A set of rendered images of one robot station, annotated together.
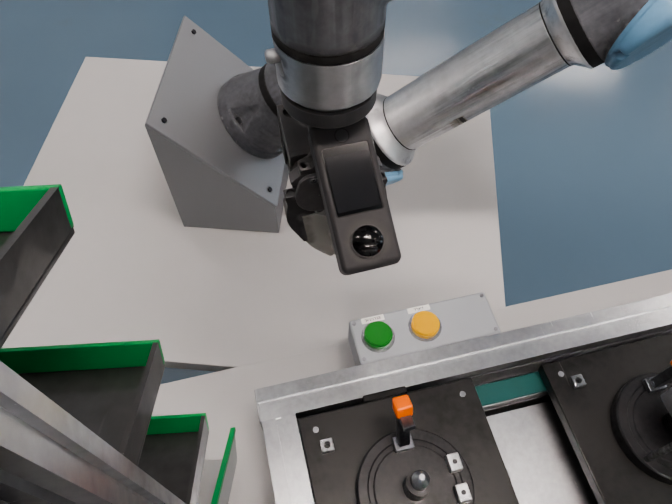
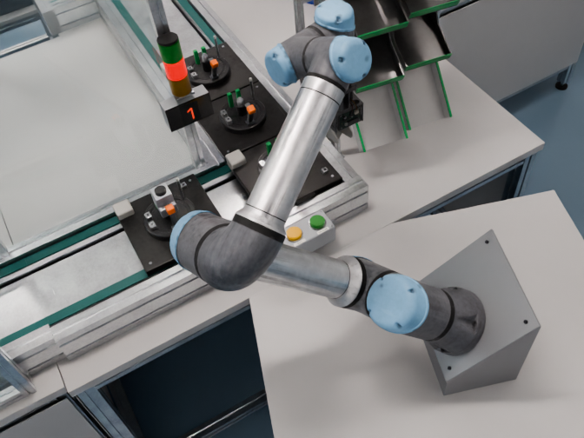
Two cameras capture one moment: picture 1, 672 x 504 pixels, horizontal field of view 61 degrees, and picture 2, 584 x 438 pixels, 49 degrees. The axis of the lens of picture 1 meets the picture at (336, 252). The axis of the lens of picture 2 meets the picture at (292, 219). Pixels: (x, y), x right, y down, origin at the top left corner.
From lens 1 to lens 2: 1.49 m
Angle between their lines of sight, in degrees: 70
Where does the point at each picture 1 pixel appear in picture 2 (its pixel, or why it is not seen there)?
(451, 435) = not seen: hidden behind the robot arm
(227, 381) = (393, 215)
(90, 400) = (368, 25)
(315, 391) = (340, 194)
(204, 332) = (420, 233)
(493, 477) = (249, 181)
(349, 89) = not seen: hidden behind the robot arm
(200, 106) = (481, 279)
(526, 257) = not seen: outside the picture
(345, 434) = (318, 177)
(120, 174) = (551, 314)
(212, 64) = (500, 318)
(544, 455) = (225, 212)
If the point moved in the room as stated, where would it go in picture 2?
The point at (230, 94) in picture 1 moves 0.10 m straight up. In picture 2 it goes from (468, 295) to (475, 270)
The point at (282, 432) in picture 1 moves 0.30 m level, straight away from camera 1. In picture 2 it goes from (348, 175) to (421, 246)
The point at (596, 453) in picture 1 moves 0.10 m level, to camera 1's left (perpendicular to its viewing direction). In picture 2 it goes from (204, 202) to (240, 192)
